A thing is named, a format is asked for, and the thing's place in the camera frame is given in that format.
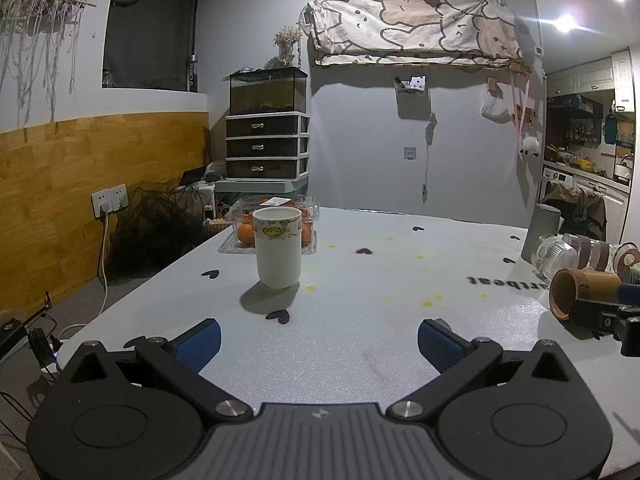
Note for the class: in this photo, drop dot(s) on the green storage box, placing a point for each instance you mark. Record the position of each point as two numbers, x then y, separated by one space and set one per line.
260 186

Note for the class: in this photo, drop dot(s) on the vase with dried flowers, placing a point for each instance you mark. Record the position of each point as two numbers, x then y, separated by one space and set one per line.
286 45

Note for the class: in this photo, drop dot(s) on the white plastic bag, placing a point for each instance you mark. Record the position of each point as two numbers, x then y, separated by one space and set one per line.
497 105

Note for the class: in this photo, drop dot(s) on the macrame wall hanging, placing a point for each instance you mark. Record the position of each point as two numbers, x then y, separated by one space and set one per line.
40 25

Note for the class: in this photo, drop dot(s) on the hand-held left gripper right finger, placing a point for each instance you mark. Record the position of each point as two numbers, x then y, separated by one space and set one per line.
440 345

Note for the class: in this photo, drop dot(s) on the printed blanket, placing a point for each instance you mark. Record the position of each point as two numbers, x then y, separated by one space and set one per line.
410 25

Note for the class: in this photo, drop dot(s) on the green and white paper cup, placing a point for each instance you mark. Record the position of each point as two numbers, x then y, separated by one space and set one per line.
632 276

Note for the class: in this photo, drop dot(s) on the clear cup with brown band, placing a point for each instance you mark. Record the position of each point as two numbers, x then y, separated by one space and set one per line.
590 252

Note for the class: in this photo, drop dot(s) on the dark window curtain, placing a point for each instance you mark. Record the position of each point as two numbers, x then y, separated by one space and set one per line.
150 35

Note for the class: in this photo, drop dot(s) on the white sheep plush toy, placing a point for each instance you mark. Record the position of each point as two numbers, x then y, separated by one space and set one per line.
530 146

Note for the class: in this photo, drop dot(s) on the white and brown paper cup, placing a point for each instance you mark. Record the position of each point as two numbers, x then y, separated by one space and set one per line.
625 255

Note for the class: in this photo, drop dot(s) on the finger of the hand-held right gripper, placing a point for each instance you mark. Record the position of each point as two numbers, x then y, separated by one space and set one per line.
631 292
597 315

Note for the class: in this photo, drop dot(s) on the white wall sockets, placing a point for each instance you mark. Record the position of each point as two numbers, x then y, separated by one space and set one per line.
110 200

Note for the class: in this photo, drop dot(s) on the black power adapter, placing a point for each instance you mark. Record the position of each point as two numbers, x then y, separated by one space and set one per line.
42 347

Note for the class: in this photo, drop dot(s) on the clear plastic box of oranges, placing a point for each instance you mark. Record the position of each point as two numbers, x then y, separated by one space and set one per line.
240 232

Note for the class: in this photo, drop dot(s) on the white cup with yellow print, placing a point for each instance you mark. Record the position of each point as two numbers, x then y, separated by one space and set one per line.
278 255

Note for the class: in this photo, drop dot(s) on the white plastic drawer unit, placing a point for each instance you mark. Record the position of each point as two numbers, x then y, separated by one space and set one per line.
265 147

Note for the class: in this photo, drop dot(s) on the tall dark bottle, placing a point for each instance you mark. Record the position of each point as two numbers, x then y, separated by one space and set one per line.
193 75

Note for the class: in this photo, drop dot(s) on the white wall holder box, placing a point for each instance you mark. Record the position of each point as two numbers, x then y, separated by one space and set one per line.
412 95

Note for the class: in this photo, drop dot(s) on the white wall switch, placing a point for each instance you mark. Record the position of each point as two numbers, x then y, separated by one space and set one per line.
410 153

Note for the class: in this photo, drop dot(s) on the glass fish tank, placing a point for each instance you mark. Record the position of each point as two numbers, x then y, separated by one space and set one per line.
267 92

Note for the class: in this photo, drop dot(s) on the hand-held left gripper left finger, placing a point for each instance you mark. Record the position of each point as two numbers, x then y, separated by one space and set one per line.
200 342

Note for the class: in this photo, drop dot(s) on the grey cup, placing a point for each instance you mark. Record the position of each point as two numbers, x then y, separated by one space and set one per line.
537 230

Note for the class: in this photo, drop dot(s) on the white washing machine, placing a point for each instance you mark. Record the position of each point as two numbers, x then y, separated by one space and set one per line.
557 182

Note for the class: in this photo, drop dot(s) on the chair with brown clothing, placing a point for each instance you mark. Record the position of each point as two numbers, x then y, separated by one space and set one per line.
582 207

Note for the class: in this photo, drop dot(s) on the white kettle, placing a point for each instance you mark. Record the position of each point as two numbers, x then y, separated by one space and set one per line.
624 169

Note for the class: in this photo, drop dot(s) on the black net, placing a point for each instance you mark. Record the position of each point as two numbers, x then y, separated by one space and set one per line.
150 230

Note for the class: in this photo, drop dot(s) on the white kitchen wall cabinet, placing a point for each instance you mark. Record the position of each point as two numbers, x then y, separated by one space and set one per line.
592 75

